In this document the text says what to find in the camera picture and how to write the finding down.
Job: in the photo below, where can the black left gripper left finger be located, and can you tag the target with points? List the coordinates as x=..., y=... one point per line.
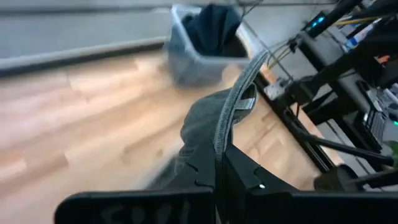
x=200, y=174

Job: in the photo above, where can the green leafy plant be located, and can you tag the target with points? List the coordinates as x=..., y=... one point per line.
x=393, y=154

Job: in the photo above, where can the black keyboard device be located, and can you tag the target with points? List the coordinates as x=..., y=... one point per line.
x=374, y=127

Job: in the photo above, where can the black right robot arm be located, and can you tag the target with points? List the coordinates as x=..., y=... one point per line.
x=342, y=62

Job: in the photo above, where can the blue denim hat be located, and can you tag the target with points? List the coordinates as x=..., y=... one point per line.
x=211, y=28
x=236, y=46

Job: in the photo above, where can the clear plastic storage bin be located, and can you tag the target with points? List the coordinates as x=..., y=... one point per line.
x=186, y=68

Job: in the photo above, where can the olive green hat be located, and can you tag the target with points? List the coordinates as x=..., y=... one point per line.
x=205, y=115

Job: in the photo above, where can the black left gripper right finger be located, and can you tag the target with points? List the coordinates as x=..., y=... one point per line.
x=248, y=199

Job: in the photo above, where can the dark plant pot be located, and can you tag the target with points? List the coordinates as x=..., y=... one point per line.
x=335, y=180

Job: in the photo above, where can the black device with cyan lights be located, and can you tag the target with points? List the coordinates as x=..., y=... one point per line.
x=320, y=23

